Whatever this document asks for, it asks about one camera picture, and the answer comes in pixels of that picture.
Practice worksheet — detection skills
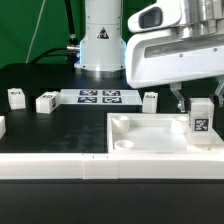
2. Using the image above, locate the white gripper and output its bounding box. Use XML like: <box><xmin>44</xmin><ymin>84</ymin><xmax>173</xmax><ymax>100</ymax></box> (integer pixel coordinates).
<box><xmin>126</xmin><ymin>31</ymin><xmax>224</xmax><ymax>112</ymax></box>

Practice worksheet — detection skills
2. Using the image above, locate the white square tabletop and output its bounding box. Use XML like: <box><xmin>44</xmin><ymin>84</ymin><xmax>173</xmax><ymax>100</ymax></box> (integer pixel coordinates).
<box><xmin>107</xmin><ymin>113</ymin><xmax>224</xmax><ymax>154</ymax></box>

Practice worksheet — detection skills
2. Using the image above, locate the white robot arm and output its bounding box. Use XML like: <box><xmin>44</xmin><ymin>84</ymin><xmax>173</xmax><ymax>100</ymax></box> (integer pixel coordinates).
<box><xmin>75</xmin><ymin>0</ymin><xmax>224</xmax><ymax>110</ymax></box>

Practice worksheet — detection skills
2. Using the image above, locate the white plate with tags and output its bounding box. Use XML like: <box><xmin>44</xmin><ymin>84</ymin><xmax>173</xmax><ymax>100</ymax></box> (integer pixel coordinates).
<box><xmin>60</xmin><ymin>89</ymin><xmax>142</xmax><ymax>105</ymax></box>

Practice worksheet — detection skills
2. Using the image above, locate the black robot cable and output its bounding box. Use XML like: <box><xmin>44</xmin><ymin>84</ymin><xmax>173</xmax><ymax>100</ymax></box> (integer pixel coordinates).
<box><xmin>29</xmin><ymin>0</ymin><xmax>81</xmax><ymax>65</ymax></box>

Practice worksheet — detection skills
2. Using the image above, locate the white thin cable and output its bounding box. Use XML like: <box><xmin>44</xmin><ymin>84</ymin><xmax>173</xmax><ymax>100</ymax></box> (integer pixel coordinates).
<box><xmin>25</xmin><ymin>0</ymin><xmax>47</xmax><ymax>64</ymax></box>

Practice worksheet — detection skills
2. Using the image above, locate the white left fence wall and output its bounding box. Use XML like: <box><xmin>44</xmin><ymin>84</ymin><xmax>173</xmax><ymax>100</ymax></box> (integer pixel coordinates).
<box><xmin>0</xmin><ymin>116</ymin><xmax>6</xmax><ymax>140</ymax></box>

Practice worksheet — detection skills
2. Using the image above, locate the white fence wall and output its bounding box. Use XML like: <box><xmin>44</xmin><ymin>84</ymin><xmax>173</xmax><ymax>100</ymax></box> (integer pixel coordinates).
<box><xmin>0</xmin><ymin>116</ymin><xmax>6</xmax><ymax>140</ymax></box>
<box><xmin>0</xmin><ymin>153</ymin><xmax>224</xmax><ymax>180</ymax></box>

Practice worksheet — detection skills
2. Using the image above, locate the white front fence wall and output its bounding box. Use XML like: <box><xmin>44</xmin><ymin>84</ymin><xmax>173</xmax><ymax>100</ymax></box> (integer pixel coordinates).
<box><xmin>0</xmin><ymin>153</ymin><xmax>224</xmax><ymax>180</ymax></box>

